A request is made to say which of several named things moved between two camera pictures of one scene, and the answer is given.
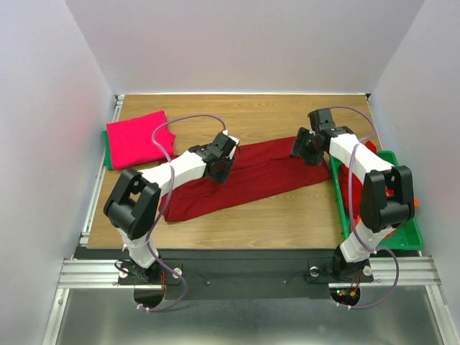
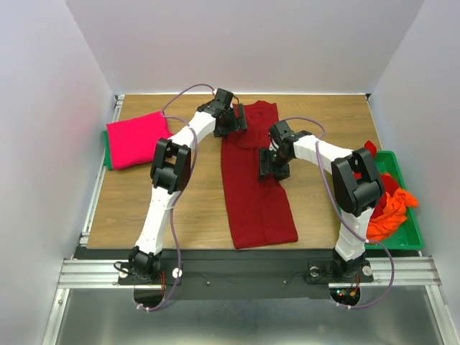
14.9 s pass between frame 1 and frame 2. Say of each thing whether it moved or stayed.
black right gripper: moved
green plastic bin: stayed
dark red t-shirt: moved
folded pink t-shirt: stayed
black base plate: stayed
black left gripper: moved
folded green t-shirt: stayed
